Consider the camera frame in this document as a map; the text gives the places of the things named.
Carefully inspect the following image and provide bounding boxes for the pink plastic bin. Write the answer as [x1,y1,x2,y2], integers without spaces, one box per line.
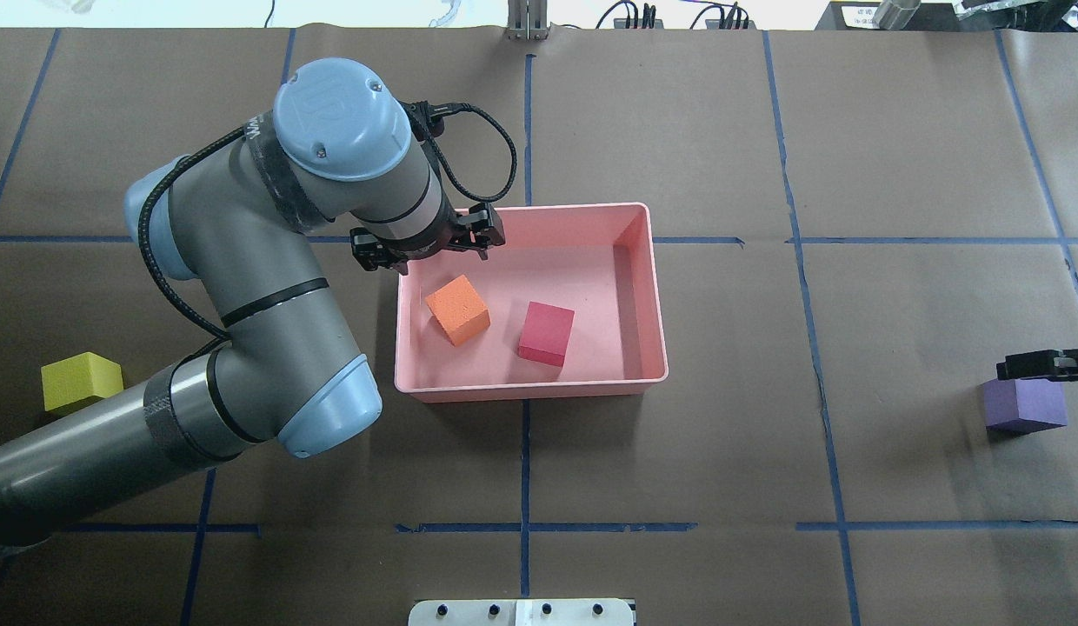
[395,203,669,402]

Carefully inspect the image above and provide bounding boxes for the yellow foam block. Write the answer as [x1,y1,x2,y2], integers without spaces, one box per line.
[41,352,124,416]

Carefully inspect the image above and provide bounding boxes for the orange foam block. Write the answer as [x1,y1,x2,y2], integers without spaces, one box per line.
[424,275,490,346]

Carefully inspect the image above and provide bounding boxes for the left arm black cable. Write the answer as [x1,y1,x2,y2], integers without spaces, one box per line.
[137,101,519,342]

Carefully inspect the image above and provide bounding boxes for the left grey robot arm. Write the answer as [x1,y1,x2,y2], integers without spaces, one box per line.
[0,58,519,557]

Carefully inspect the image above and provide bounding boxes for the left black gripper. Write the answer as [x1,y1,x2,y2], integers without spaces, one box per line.
[351,205,506,275]

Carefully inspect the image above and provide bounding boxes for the purple foam block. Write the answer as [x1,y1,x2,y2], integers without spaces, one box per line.
[981,379,1068,435]

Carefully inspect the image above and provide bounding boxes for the aluminium frame post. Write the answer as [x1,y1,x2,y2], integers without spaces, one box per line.
[505,0,550,41]

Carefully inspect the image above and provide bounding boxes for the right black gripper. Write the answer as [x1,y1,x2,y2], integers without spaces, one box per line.
[996,349,1078,381]

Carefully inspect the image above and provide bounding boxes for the red foam block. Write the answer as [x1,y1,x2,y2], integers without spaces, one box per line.
[516,301,576,368]

